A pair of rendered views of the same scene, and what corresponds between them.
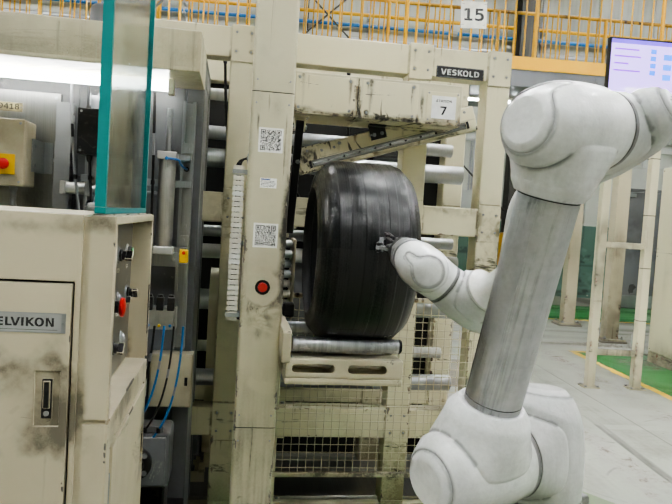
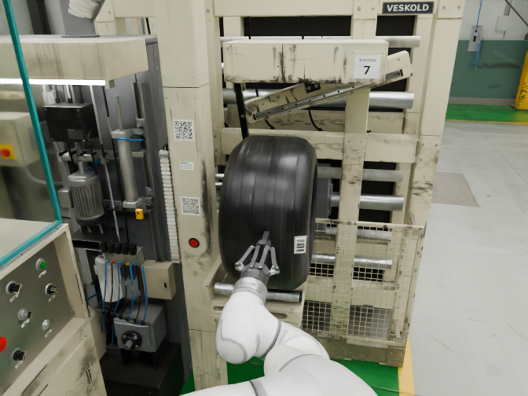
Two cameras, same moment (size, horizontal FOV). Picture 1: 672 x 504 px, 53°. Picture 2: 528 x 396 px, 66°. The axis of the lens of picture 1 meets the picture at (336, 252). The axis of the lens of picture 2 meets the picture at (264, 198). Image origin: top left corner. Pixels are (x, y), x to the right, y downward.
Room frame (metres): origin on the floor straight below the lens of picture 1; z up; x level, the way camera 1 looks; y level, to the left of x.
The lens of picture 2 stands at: (0.84, -0.51, 1.86)
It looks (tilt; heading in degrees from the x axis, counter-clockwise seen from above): 24 degrees down; 20
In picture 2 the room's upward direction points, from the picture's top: 1 degrees counter-clockwise
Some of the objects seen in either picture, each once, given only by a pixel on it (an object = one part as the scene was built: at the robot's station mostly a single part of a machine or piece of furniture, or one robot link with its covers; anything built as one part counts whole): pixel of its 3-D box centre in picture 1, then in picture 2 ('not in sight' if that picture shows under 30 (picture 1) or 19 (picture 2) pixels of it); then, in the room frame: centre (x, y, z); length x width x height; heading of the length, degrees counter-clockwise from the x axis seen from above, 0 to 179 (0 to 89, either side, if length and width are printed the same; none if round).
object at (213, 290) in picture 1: (213, 364); not in sight; (2.93, 0.51, 0.61); 0.33 x 0.06 x 0.86; 9
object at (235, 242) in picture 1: (236, 243); (173, 207); (2.08, 0.31, 1.19); 0.05 x 0.04 x 0.48; 9
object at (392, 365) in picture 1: (342, 366); (255, 305); (2.04, -0.04, 0.83); 0.36 x 0.09 x 0.06; 99
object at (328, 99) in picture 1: (372, 104); (305, 60); (2.49, -0.10, 1.71); 0.61 x 0.25 x 0.15; 99
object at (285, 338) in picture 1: (282, 334); (221, 267); (2.15, 0.16, 0.90); 0.40 x 0.03 x 0.10; 9
